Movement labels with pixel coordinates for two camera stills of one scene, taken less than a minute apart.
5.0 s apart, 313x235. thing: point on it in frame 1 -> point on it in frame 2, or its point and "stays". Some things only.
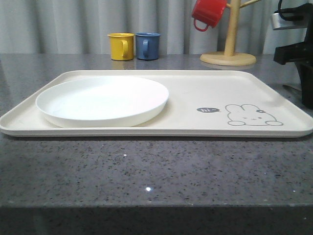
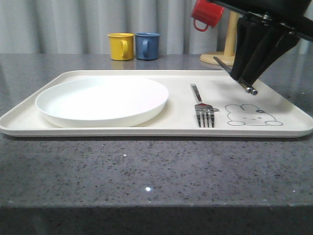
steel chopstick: (292, 87) -> (248, 88)
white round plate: (101, 101) stays
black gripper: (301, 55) -> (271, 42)
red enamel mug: (208, 12) stays
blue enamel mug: (147, 45) stays
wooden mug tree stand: (229, 58) stays
